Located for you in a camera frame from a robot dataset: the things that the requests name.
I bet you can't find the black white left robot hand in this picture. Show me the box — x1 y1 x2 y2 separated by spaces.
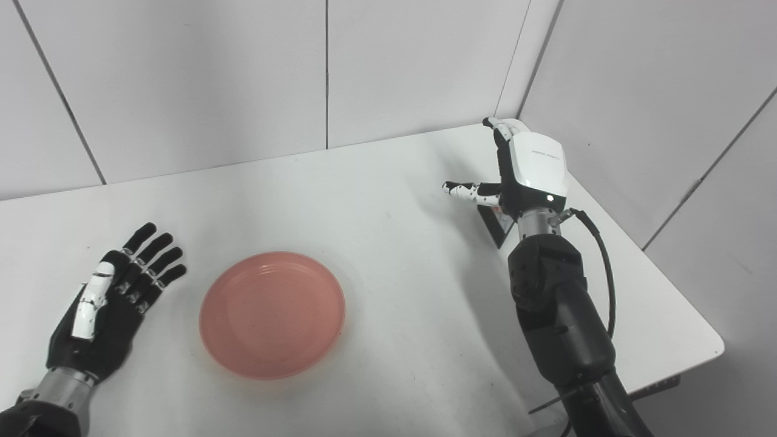
46 222 188 386

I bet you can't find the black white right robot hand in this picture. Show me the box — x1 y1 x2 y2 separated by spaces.
443 117 569 220

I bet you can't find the pink round plate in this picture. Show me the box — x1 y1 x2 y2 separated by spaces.
199 251 347 381

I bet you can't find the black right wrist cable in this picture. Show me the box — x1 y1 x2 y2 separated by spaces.
549 208 617 340

